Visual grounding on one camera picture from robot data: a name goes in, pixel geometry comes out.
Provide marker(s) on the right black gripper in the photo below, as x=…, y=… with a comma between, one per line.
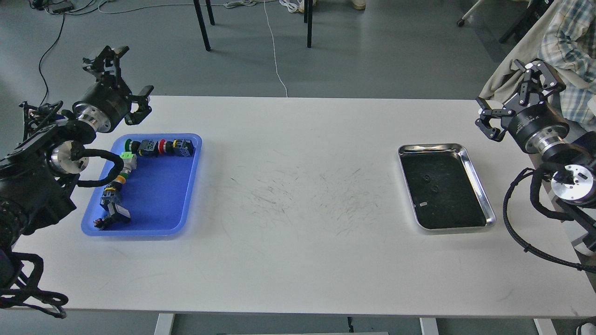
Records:
x=538, y=124

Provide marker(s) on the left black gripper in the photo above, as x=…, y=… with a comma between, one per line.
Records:
x=102, y=106

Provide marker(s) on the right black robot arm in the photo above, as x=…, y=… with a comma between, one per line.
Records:
x=563, y=185

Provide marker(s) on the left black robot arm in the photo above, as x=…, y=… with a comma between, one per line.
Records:
x=38, y=177

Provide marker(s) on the beige cloth on chair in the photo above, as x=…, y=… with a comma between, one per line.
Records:
x=501, y=85

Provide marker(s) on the plaid shirt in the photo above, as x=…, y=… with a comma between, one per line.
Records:
x=569, y=44

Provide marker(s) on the silver metal tray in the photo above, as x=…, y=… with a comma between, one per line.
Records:
x=461, y=205

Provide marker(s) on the blue plastic tray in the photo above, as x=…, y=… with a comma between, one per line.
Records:
x=157, y=194

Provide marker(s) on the green push button switch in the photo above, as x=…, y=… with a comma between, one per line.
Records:
x=145, y=148

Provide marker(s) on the light green button switch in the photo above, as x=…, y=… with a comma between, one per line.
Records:
x=129, y=161

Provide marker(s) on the red push button switch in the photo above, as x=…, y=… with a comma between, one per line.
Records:
x=176, y=147

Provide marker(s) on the yellow push button switch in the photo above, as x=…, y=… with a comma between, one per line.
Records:
x=112, y=192

